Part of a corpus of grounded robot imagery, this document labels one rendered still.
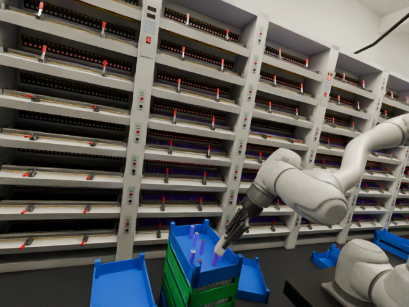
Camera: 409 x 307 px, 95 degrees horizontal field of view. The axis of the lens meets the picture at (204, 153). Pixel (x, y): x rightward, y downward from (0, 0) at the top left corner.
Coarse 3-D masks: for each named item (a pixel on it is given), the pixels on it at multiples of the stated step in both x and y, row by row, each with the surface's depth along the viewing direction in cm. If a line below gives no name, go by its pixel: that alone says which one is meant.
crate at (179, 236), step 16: (208, 224) 95; (176, 240) 79; (192, 240) 89; (208, 240) 91; (208, 256) 79; (224, 256) 81; (240, 256) 70; (192, 272) 63; (208, 272) 64; (224, 272) 68; (192, 288) 62
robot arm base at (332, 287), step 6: (330, 282) 91; (324, 288) 88; (330, 288) 87; (336, 288) 85; (330, 294) 86; (336, 294) 84; (342, 294) 82; (348, 294) 80; (342, 300) 81; (348, 300) 80; (354, 300) 79; (360, 300) 78; (348, 306) 79; (354, 306) 78; (360, 306) 78; (366, 306) 77; (372, 306) 78
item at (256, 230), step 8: (256, 216) 170; (264, 216) 173; (272, 216) 176; (280, 216) 178; (248, 224) 157; (256, 224) 160; (264, 224) 163; (272, 224) 166; (280, 224) 170; (288, 224) 168; (248, 232) 151; (256, 232) 154; (264, 232) 157; (272, 232) 159; (280, 232) 162; (288, 232) 165
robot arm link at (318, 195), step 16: (384, 128) 68; (352, 144) 65; (368, 144) 65; (384, 144) 67; (352, 160) 56; (288, 176) 53; (304, 176) 50; (320, 176) 48; (336, 176) 50; (352, 176) 51; (288, 192) 50; (304, 192) 46; (320, 192) 44; (336, 192) 43; (304, 208) 46; (320, 208) 43; (336, 208) 42; (320, 224) 45
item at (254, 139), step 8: (256, 128) 157; (264, 128) 159; (248, 136) 136; (256, 136) 142; (296, 136) 170; (264, 144) 143; (272, 144) 145; (280, 144) 147; (288, 144) 150; (296, 144) 152; (304, 144) 159
